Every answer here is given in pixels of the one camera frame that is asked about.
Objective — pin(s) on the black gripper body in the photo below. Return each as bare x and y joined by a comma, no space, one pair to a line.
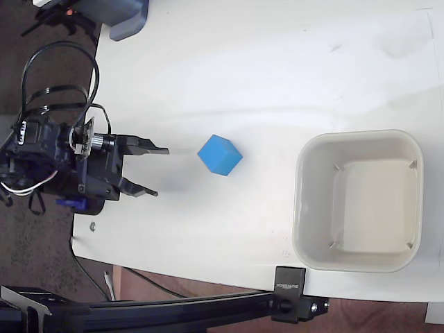
100,173

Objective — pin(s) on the blue cube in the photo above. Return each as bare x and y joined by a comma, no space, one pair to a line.
220,156

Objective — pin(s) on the black six-joint robot arm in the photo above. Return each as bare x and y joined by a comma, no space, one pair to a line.
41,145

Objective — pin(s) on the white square plastic bin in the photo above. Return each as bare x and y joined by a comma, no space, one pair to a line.
312,208

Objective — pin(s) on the small metal nut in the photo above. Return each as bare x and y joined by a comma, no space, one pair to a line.
93,226

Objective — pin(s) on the blue-gray device base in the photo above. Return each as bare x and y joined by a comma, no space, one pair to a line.
128,17

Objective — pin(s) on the black tripod stand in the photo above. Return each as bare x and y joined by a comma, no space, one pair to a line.
59,15

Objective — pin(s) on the black table clamp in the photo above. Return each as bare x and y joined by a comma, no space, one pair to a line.
289,295

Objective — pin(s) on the white board piece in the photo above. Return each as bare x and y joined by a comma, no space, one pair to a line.
435,314

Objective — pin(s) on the gripper camera circuit board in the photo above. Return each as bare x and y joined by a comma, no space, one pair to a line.
85,138

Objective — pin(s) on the black aluminium rail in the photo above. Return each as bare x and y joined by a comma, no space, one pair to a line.
156,310

